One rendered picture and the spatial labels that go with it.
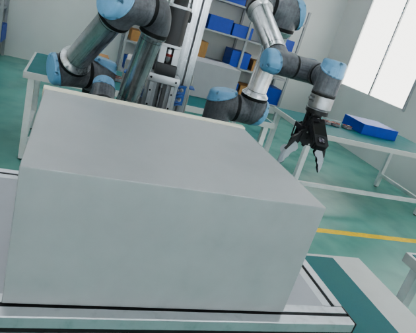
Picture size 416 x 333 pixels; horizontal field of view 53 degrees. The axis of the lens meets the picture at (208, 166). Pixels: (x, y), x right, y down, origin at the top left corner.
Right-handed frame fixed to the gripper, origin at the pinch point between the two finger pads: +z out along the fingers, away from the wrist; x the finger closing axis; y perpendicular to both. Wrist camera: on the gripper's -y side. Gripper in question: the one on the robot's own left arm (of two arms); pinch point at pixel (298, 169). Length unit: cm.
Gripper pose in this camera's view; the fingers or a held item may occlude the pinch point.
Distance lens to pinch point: 138.8
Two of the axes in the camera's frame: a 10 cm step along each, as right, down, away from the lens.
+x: -9.5, -2.0, -2.2
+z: -2.7, 9.0, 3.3
